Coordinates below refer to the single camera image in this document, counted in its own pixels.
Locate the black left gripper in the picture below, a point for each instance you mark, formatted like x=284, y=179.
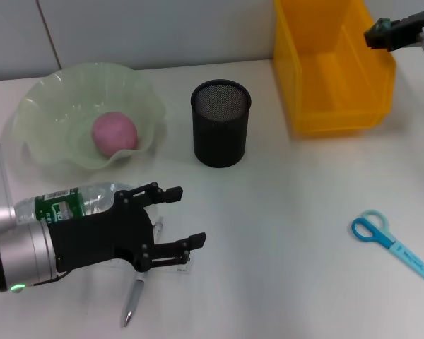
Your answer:
x=99, y=236

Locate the green plastic wrapper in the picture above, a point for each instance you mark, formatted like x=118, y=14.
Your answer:
x=381, y=25

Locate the clear water bottle green label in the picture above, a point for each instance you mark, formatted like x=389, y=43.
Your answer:
x=92, y=199

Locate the pink peach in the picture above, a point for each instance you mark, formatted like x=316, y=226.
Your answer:
x=114, y=134

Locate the blue scissors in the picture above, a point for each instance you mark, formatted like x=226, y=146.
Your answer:
x=378, y=236

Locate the clear plastic ruler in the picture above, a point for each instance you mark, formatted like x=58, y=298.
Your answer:
x=183, y=270

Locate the silver ballpoint pen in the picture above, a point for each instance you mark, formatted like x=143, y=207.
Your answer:
x=134, y=300

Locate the black mesh pen holder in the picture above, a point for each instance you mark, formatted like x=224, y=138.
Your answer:
x=220, y=141

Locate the pale green wavy glass plate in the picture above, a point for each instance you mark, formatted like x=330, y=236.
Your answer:
x=63, y=95

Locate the yellow plastic bin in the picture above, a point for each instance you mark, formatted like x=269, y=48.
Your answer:
x=339, y=84

